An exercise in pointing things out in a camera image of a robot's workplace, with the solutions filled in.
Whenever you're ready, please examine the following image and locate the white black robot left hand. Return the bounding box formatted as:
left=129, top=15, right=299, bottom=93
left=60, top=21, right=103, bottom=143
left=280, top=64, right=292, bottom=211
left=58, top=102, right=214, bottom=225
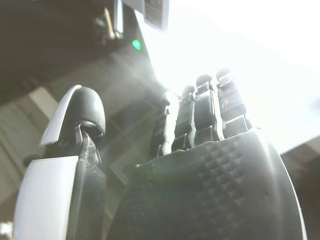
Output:
left=13, top=67, right=308, bottom=240

